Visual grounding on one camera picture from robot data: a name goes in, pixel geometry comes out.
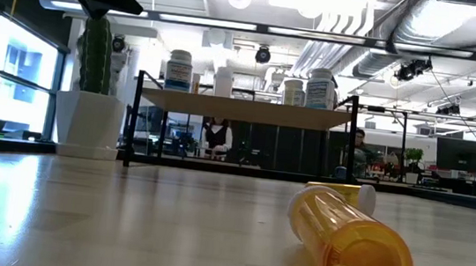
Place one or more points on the large white blue-label bottle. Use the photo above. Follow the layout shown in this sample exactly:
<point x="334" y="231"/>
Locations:
<point x="320" y="90"/>

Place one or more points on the tall green cactus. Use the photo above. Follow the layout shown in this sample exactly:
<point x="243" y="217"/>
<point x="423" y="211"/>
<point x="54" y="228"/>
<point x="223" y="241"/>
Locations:
<point x="95" y="56"/>

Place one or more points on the long ceiling light bar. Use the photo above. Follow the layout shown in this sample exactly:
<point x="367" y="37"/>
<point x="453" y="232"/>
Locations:
<point x="207" y="22"/>

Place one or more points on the large amber pill bottle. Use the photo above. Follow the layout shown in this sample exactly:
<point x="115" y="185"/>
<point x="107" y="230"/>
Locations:
<point x="350" y="246"/>

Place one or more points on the small green potted plant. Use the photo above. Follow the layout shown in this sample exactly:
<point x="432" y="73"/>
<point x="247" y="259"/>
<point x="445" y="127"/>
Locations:
<point x="413" y="156"/>

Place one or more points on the white hexagonal planter pot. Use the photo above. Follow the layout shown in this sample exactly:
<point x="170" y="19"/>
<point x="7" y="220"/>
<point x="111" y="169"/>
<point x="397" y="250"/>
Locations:
<point x="88" y="122"/>

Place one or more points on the person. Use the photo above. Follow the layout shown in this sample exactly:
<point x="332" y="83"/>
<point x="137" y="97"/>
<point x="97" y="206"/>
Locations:
<point x="358" y="152"/>
<point x="217" y="137"/>

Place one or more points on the slim white yellow-label tube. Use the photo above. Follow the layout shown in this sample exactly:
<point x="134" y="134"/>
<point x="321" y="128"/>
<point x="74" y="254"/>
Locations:
<point x="195" y="85"/>

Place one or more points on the black aluminium table frame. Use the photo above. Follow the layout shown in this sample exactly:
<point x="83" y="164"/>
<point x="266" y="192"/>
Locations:
<point x="199" y="164"/>

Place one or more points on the white bottle ribbed cap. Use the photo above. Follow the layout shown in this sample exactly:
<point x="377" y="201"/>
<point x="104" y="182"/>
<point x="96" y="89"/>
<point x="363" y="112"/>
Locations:
<point x="224" y="83"/>

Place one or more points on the black computer monitor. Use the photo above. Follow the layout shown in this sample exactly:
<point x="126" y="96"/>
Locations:
<point x="459" y="155"/>

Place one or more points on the wooden shelf black frame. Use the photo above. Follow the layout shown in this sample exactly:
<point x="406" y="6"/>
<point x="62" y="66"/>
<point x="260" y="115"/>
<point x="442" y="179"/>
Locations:
<point x="245" y="109"/>

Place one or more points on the white melatonin bottle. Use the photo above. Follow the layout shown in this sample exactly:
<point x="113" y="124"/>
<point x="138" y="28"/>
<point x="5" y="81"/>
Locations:
<point x="293" y="93"/>

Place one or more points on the black round ceiling spotlight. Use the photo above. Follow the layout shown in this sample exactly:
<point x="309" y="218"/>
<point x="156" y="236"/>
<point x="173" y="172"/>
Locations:
<point x="263" y="54"/>
<point x="118" y="44"/>

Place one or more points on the black ceiling spotlight cluster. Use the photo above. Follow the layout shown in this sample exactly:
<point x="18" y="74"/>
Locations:
<point x="413" y="69"/>

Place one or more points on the medium white blue-label bottle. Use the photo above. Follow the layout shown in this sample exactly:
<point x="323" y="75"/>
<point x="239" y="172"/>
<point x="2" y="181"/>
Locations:
<point x="178" y="71"/>

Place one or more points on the small amber pill bottle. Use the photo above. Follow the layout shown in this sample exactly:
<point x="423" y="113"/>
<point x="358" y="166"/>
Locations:
<point x="347" y="192"/>

